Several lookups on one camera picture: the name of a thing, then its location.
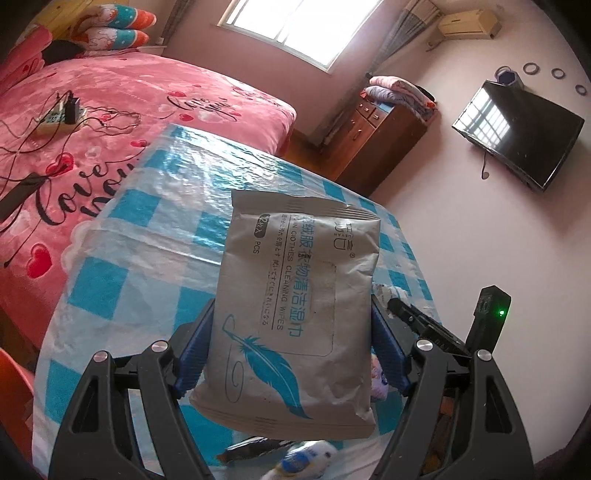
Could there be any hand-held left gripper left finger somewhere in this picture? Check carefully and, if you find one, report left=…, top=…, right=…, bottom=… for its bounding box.
left=48, top=298, right=217, bottom=480

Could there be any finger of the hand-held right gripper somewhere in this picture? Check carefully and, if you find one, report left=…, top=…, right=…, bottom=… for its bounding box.
left=387, top=298, right=472, bottom=361

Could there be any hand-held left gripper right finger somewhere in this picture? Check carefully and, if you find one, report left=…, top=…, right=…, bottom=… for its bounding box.
left=369, top=295, right=534, bottom=480

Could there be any white tissue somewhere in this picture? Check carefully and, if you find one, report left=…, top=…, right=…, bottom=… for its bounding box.
left=375, top=284, right=409, bottom=319

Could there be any grey wet wipes pack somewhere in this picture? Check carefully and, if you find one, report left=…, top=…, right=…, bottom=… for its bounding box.
left=189, top=189, right=383, bottom=439

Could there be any white purple printed wrapper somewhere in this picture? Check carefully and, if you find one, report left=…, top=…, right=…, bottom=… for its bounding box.
left=370, top=354, right=389, bottom=403

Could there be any blue checked tablecloth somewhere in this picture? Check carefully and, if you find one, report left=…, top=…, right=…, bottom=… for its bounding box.
left=32, top=122, right=444, bottom=480

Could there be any dark snack wrapper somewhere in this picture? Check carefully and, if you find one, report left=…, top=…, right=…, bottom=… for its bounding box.
left=217, top=438, right=296, bottom=464

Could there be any white blue yellow packet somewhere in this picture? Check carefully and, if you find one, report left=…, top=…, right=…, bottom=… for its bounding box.
left=261, top=440, right=338, bottom=480

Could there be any brown wooden cabinet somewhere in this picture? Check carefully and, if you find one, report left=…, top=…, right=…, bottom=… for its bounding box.
left=318, top=85, right=430, bottom=199

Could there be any stack of folded blankets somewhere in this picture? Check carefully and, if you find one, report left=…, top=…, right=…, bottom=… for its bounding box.
left=365, top=75, right=437, bottom=121

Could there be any flat black device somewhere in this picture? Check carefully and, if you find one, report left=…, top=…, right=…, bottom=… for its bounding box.
left=0, top=173, right=42, bottom=222

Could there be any pink bed with blanket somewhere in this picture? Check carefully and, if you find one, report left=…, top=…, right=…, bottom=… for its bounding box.
left=0, top=25, right=296, bottom=352

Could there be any white power strip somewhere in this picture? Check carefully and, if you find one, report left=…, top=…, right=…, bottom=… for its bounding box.
left=37, top=104, right=86, bottom=136

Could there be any grey curtain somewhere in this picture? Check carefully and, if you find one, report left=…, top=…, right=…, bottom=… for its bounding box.
left=159, top=0, right=185, bottom=44
left=369, top=0, right=441, bottom=79

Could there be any colourful bolster pillow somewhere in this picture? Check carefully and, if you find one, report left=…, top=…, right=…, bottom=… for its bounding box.
left=85, top=27, right=151, bottom=54
left=76, top=4, right=158, bottom=35

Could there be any window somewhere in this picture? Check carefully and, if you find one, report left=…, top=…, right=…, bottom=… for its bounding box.
left=217, top=0, right=384, bottom=72

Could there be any black cloth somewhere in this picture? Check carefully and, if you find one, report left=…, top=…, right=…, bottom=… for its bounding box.
left=44, top=41, right=86, bottom=63

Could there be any black wall television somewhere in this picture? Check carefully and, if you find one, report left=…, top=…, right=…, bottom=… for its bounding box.
left=451, top=79, right=585, bottom=195

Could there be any blue hexagonal wall clock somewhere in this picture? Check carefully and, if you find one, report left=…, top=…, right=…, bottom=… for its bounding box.
left=495, top=66, right=525, bottom=88

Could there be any black cable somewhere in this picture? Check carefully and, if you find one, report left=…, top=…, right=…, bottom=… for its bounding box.
left=0, top=90, right=141, bottom=268

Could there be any wall air conditioner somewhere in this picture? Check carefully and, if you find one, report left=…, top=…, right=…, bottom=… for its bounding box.
left=436, top=9, right=502, bottom=38

